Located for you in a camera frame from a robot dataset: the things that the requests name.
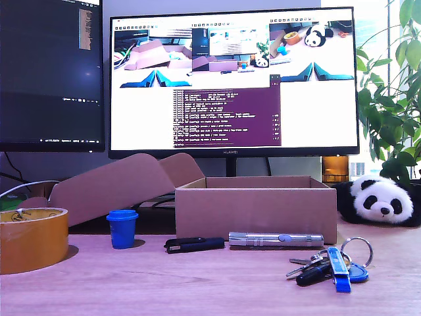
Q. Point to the small blue lidded cup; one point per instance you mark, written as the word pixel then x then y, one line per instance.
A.
pixel 122 230

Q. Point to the dark computer monitor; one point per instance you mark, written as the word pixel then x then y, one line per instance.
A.
pixel 49 82

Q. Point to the green leafy plant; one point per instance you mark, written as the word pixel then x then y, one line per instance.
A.
pixel 391 131

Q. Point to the bright Huawei computer monitor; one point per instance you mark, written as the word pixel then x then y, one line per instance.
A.
pixel 312 115

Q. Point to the key bunch with blue tags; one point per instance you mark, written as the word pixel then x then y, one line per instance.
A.
pixel 340 273

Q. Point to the panda plush toy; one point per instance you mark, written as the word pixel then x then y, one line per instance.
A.
pixel 381 197

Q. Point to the black USB stick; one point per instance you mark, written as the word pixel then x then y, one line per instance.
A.
pixel 197 244

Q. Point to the green object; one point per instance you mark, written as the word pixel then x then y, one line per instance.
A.
pixel 10 202

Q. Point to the silver metal flashlight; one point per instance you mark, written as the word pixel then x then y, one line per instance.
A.
pixel 263 239

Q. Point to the brown packing tape roll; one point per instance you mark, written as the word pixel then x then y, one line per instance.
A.
pixel 33 243

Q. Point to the amber glass container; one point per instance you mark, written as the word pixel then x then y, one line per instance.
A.
pixel 335 168

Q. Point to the black monitor stand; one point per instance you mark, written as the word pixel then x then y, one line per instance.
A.
pixel 231 166

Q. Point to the brown cardboard box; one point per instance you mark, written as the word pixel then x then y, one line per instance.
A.
pixel 256 210

